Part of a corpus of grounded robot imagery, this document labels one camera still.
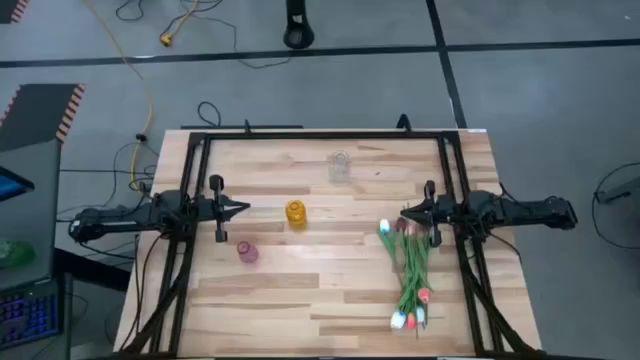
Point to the dark red artificial tulip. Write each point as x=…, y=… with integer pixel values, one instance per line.
x=400, y=223

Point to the yellow glass vase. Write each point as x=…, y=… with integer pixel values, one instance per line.
x=296, y=214

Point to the clear glass vase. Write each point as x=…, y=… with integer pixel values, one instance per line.
x=339, y=167

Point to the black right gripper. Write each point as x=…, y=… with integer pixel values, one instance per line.
x=434, y=212

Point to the black round stand base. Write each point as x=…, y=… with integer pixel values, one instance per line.
x=299, y=30

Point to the grey stand foot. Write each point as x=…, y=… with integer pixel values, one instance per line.
x=617, y=192

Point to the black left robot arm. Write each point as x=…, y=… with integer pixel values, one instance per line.
x=125, y=217

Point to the large black striped-edge floor mat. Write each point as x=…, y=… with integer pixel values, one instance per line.
x=35, y=112

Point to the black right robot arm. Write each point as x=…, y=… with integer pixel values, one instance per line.
x=525, y=212

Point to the thin black bar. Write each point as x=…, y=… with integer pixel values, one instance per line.
x=240, y=127

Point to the black clamp bracket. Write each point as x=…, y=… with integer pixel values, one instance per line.
x=404, y=122

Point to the backlit black keyboard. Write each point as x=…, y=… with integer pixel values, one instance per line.
x=30, y=320

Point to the black framed computer monitor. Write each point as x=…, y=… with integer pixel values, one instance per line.
x=12, y=184

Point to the purple glass vase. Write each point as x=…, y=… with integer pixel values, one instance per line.
x=247, y=252

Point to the grey side desk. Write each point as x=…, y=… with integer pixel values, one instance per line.
x=30, y=225

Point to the green plastic bottle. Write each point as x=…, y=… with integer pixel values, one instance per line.
x=15, y=252

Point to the small black striped-edge floor mat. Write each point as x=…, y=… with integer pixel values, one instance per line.
x=12, y=9

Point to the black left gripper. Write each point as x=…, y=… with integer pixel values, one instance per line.
x=219, y=210

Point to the black metal table frame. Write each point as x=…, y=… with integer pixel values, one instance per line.
x=325, y=135

